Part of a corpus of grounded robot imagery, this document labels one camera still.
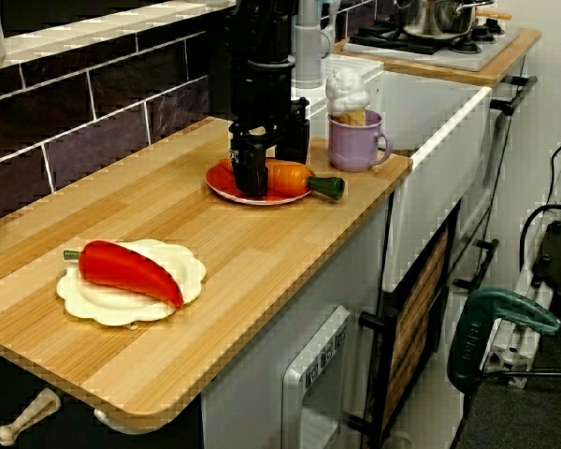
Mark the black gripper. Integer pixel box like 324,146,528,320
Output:
227,59,312,197

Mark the orange toy carrot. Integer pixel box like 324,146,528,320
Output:
217,157,346,202

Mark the red round plate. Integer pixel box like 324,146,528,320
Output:
204,161,313,206

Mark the red toy pepper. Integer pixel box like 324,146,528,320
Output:
63,239,186,311

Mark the purple plastic mug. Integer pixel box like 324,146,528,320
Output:
326,109,395,173

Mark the white toy ice cream cone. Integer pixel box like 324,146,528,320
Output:
325,67,371,127

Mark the grey toy faucet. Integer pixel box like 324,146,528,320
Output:
292,0,333,90

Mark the white toy sink unit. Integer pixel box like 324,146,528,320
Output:
292,53,495,294

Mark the steel cooking pot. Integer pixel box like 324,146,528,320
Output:
395,0,495,39

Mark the black framed wooden oven door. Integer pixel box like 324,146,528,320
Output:
358,198,464,439

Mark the white toy kitchen cabinet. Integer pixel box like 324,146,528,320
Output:
200,200,394,449

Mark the cream scalloped plate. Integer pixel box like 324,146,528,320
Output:
56,238,208,327

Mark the grey toy dispenser panel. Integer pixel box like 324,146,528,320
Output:
281,306,352,449

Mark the grey toy stove top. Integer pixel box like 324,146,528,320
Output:
340,18,520,71

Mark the white bone-shaped hook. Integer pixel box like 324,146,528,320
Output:
0,388,61,446
93,408,169,434

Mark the black metal drawer handle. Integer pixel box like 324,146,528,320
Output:
489,74,539,116
453,239,500,291

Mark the thick black looped cable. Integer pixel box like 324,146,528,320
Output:
518,204,561,282

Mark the aluminium extrusion rail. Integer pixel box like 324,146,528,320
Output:
479,200,561,389

